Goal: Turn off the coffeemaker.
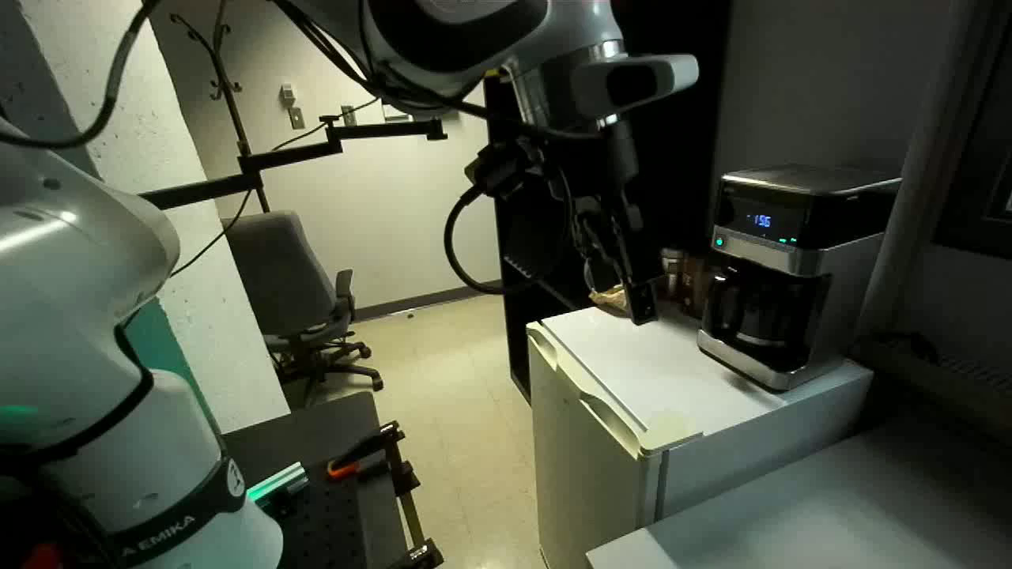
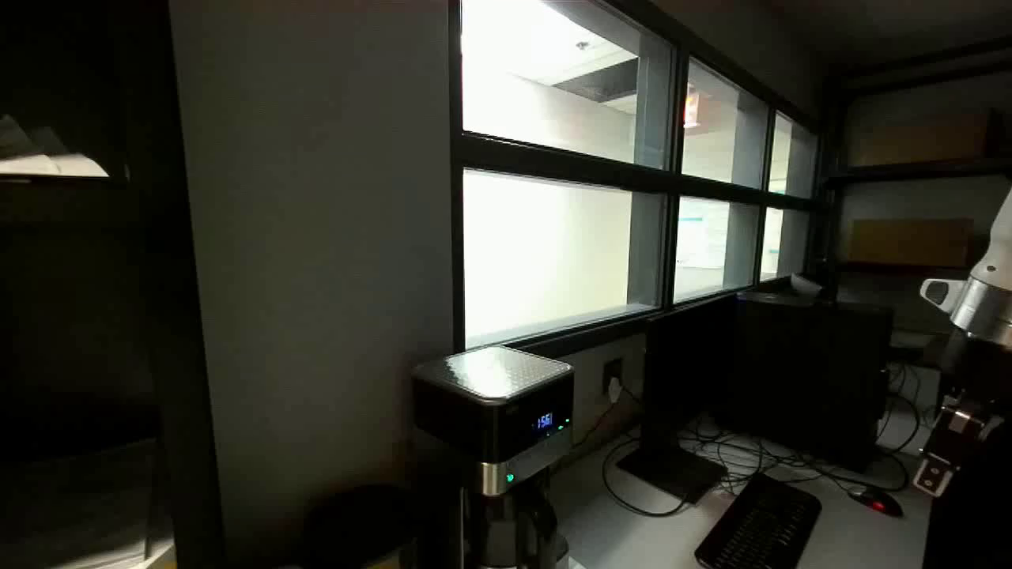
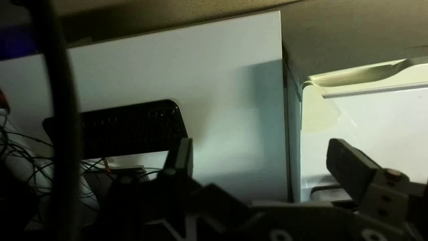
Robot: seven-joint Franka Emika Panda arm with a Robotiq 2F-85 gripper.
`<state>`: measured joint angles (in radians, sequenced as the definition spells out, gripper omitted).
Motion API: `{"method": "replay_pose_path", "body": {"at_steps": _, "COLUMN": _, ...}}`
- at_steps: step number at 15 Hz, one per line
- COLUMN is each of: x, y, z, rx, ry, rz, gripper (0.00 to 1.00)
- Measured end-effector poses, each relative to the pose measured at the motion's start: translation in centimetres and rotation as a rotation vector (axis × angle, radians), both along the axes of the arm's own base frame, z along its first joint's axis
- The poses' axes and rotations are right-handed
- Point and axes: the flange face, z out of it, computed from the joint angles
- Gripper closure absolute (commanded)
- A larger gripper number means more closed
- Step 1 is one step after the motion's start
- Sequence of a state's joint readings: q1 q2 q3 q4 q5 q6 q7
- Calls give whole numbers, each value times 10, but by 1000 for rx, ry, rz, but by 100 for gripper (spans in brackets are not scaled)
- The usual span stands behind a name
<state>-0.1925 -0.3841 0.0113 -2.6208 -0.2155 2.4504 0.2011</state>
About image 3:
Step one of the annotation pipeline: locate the thick black cable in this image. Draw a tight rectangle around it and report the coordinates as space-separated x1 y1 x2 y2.
10 0 85 241

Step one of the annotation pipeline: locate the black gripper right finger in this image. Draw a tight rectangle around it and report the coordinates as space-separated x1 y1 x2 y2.
326 136 428 230

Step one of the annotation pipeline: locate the black office chair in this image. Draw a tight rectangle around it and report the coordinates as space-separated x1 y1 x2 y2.
43 97 190 159

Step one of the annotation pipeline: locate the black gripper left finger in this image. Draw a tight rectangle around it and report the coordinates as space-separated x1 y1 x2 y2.
152 136 251 224

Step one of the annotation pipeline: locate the white mini fridge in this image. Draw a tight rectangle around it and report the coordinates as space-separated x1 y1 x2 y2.
282 57 428 204

